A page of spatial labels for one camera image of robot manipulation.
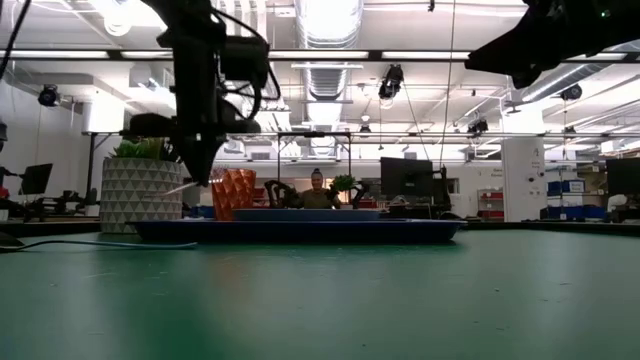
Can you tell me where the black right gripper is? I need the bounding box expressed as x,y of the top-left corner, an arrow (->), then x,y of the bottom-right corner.
463,22 -> 551,90

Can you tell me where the light blue cable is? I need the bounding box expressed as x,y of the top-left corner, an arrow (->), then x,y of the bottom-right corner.
0,238 -> 199,253

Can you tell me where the small green potted plant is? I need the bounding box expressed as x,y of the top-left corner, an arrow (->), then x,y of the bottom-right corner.
329,173 -> 357,194

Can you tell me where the blue storage bins stack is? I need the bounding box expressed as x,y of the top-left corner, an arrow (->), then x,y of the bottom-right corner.
546,178 -> 609,221

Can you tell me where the person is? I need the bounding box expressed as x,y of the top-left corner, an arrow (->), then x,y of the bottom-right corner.
298,168 -> 343,210

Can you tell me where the white triangle-pattern planter pot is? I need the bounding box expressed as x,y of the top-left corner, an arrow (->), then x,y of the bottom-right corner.
98,156 -> 185,235

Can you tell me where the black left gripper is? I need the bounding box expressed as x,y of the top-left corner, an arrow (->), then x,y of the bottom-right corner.
122,59 -> 262,187

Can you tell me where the silver ventilation duct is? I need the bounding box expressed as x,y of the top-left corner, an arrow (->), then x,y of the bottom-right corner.
293,0 -> 365,156

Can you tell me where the blue plastic tray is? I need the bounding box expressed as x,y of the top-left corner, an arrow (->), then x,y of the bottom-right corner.
127,218 -> 467,246

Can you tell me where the black computer monitor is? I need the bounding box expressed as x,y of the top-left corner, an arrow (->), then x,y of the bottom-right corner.
379,156 -> 434,199
605,157 -> 640,197
19,162 -> 54,196

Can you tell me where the orange translucent plastic cup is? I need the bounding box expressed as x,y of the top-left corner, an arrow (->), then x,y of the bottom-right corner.
210,168 -> 258,222

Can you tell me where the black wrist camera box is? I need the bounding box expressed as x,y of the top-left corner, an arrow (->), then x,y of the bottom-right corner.
219,34 -> 274,99

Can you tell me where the white shelf with red bins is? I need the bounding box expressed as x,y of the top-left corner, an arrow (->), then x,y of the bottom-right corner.
476,188 -> 504,221

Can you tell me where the silver metal fork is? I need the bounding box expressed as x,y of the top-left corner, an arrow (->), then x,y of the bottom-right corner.
143,180 -> 202,197

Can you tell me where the green leafy plant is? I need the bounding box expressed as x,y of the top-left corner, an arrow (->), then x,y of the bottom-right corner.
110,138 -> 169,161

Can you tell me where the black table frame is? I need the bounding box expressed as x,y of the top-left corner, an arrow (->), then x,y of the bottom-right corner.
0,219 -> 640,237

